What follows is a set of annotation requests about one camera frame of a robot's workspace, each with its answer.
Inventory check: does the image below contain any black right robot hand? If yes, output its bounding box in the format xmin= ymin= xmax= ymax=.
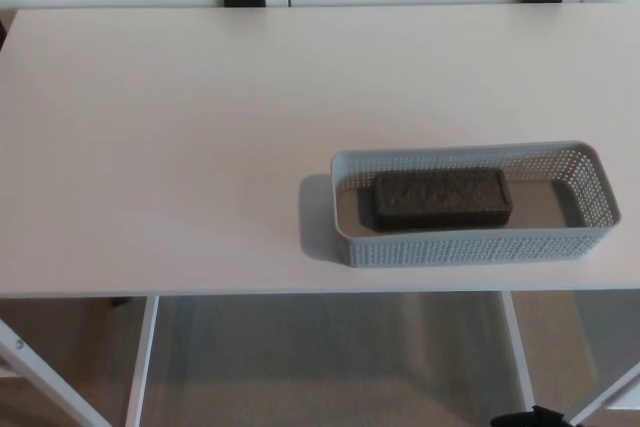
xmin=489 ymin=403 xmax=568 ymax=427

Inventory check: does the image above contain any black whiteboard eraser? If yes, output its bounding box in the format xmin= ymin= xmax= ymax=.
xmin=370 ymin=166 xmax=515 ymax=235

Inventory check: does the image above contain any grey perforated plastic basket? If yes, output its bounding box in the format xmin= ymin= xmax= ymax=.
xmin=329 ymin=139 xmax=623 ymax=270

